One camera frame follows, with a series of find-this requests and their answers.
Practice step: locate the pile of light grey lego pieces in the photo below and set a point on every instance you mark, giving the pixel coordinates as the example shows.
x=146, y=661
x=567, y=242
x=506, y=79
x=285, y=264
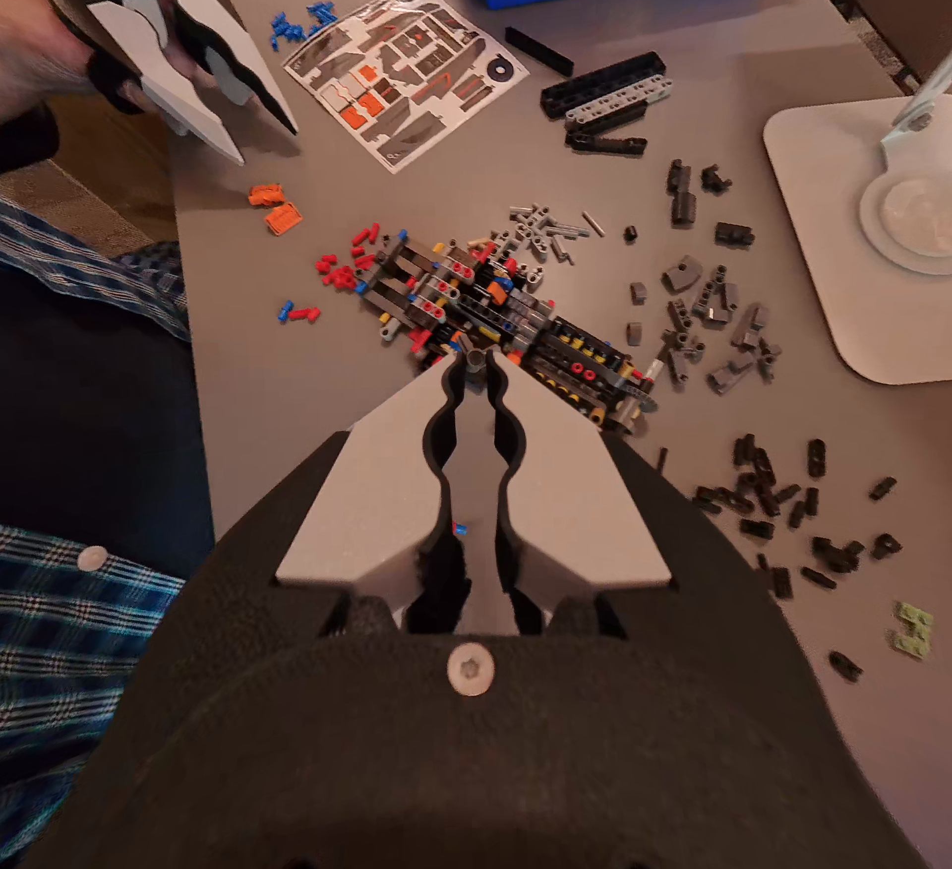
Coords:
x=543, y=229

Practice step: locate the partly built lego model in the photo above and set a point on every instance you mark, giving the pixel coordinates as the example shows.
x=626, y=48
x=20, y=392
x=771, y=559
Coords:
x=506, y=318

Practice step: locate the white lamp base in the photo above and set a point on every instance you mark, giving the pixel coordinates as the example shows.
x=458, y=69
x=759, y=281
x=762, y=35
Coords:
x=825, y=251

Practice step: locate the single red lego pin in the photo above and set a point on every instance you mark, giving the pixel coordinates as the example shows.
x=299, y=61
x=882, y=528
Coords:
x=305, y=313

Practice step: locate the dark undershirt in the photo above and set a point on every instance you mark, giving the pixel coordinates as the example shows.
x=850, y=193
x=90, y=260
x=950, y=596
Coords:
x=89, y=422

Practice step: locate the thin black lego beam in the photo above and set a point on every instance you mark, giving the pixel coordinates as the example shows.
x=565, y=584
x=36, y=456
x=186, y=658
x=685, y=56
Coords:
x=539, y=50

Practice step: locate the pile of black lego pins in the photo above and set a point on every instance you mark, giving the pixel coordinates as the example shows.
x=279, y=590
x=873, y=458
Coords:
x=766, y=497

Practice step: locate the small grey lego connector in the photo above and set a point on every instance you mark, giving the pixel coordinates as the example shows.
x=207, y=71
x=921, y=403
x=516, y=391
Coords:
x=472, y=355

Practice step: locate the wide black lego beam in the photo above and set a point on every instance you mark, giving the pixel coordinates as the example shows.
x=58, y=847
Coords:
x=602, y=80

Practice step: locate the lego sticker sheet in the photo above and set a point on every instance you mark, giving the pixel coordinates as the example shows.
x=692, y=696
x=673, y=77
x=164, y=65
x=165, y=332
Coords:
x=405, y=73

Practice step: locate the person's left hand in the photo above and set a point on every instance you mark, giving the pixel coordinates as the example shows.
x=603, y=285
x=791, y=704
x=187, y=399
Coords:
x=37, y=43

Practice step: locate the single blue lego pin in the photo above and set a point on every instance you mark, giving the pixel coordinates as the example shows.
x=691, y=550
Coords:
x=285, y=311

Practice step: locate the green lego pieces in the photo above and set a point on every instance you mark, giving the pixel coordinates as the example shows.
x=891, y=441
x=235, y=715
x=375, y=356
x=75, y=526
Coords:
x=911, y=627

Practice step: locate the black lego double connector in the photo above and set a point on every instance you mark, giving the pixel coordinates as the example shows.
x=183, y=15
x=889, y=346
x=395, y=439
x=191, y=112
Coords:
x=678, y=175

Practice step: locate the black lego curved panel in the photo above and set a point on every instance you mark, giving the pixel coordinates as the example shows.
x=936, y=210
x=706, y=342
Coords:
x=684, y=208

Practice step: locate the long grey lego beam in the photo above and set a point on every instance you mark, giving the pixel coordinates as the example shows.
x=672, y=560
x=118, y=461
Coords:
x=621, y=103

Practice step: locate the orange lego piece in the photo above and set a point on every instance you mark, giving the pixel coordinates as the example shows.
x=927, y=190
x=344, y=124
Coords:
x=266, y=195
x=284, y=218

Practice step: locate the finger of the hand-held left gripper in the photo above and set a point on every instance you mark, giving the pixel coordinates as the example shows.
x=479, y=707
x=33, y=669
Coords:
x=223, y=28
x=171, y=95

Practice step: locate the pile of dark grey lego pieces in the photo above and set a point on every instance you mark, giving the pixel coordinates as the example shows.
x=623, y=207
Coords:
x=714, y=311

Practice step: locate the pile of red lego pins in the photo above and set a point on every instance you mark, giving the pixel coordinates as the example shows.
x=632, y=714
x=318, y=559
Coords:
x=346, y=263

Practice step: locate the black lego clip connector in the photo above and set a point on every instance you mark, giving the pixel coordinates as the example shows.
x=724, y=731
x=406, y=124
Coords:
x=715, y=178

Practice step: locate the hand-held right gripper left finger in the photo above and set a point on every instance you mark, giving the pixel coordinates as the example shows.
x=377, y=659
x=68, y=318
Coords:
x=357, y=512

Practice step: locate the black lego ribbed block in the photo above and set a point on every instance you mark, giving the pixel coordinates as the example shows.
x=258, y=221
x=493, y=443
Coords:
x=735, y=233

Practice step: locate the pile of blue lego pins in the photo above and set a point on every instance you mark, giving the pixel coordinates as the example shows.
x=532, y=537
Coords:
x=297, y=24

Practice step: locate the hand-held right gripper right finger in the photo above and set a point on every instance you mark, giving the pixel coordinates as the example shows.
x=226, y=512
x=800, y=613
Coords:
x=587, y=512

